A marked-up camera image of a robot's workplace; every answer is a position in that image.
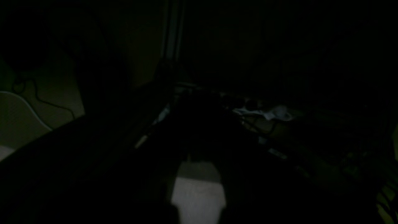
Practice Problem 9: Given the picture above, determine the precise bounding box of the black T-shirt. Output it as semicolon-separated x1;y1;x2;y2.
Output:
1;95;380;224

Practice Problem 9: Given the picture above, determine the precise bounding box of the black power strip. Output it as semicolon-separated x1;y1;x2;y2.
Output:
233;105;295;122

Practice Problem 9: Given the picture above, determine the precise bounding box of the black cable on floor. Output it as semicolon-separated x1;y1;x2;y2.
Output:
12;78;76;120

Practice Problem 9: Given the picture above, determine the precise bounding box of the white cable on floor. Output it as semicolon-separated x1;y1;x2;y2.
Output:
0;91;53;132

